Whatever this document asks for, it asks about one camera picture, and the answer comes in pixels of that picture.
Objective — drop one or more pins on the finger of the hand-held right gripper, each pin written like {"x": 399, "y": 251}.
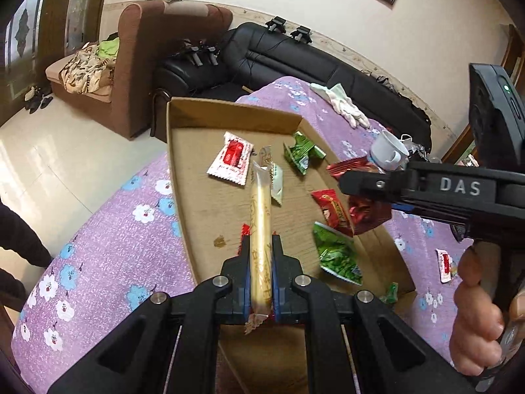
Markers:
{"x": 404, "y": 207}
{"x": 369, "y": 182}

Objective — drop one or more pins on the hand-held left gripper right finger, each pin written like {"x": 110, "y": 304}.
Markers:
{"x": 276, "y": 287}

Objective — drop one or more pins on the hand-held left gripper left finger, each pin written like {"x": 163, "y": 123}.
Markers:
{"x": 246, "y": 287}

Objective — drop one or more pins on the dark red glossy packet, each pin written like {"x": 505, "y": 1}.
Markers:
{"x": 352, "y": 167}
{"x": 369, "y": 215}

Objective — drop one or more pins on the red candy packet black label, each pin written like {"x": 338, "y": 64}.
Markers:
{"x": 245, "y": 233}

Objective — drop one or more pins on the long beige snack stick packet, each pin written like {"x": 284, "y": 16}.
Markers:
{"x": 261, "y": 221}

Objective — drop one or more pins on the white and green snack packet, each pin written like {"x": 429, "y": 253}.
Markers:
{"x": 277, "y": 182}

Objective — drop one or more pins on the cardboard box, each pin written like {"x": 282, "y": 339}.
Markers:
{"x": 205, "y": 197}

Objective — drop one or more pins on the person's right hand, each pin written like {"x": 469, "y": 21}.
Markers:
{"x": 475, "y": 328}

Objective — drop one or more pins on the white cup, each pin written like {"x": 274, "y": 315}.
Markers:
{"x": 385, "y": 150}

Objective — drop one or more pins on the red snack packet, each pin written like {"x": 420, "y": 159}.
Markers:
{"x": 332, "y": 211}

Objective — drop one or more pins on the large green snack packet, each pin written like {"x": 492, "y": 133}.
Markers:
{"x": 336, "y": 254}

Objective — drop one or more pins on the small white red packet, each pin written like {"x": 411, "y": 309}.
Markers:
{"x": 446, "y": 264}

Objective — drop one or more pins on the crinkled green snack packet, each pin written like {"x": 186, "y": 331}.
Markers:
{"x": 303, "y": 152}

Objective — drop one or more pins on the white gloves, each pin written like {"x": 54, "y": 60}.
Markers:
{"x": 342, "y": 102}

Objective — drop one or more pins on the small green candy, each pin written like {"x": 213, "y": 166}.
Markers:
{"x": 390, "y": 293}

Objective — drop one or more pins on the white packet red label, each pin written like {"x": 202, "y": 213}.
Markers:
{"x": 230, "y": 160}

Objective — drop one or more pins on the purple floral tablecloth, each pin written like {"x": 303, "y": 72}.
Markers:
{"x": 115, "y": 234}

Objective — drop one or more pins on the black leather sofa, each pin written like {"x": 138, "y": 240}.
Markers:
{"x": 287, "y": 61}

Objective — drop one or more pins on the wooden cabinet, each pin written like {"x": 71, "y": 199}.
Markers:
{"x": 514, "y": 53}

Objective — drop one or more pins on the spare black grippers on seat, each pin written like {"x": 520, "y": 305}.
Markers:
{"x": 201, "y": 53}

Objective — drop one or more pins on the person's body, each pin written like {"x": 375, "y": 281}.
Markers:
{"x": 20, "y": 238}

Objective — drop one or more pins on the brown sofa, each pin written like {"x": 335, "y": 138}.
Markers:
{"x": 139, "y": 69}

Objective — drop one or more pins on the patterned cloth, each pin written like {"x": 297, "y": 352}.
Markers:
{"x": 86, "y": 69}

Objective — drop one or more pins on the green cloth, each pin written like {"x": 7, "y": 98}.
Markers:
{"x": 108, "y": 46}

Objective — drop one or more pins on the dark shoes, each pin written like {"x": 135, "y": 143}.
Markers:
{"x": 39, "y": 99}

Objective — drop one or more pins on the wooden glass door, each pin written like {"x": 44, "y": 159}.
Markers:
{"x": 53, "y": 28}

